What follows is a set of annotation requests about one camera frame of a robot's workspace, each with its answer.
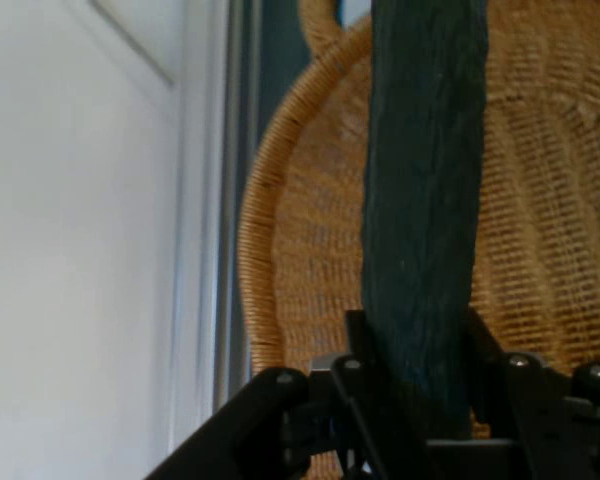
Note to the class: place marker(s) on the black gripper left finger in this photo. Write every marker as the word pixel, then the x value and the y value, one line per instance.
pixel 290 430

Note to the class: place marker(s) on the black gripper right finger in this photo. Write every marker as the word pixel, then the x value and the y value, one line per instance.
pixel 555 425

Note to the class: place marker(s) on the dark green toy cucumber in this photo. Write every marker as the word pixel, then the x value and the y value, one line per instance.
pixel 425 200

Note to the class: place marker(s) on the oval wicker basket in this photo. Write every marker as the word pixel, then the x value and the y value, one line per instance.
pixel 540 210

